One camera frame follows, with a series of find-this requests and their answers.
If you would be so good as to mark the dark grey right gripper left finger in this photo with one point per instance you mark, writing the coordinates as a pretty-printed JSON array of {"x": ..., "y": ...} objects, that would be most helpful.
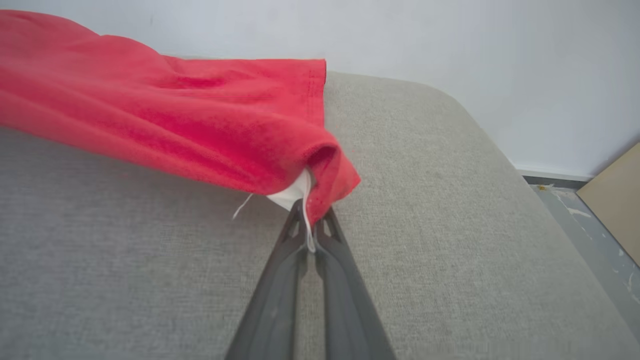
[{"x": 275, "y": 300}]

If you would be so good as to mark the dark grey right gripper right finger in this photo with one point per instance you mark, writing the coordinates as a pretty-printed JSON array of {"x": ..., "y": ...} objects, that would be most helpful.
[{"x": 350, "y": 310}]

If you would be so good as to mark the red basketball jersey number 23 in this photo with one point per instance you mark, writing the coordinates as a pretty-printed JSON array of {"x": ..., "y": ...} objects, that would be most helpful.
[{"x": 175, "y": 110}]

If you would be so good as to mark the white baseboard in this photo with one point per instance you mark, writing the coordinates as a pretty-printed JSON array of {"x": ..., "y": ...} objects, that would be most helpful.
[{"x": 555, "y": 173}]

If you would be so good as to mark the beige wooden board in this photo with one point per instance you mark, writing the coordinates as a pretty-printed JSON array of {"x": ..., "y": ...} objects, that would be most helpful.
[{"x": 617, "y": 205}]

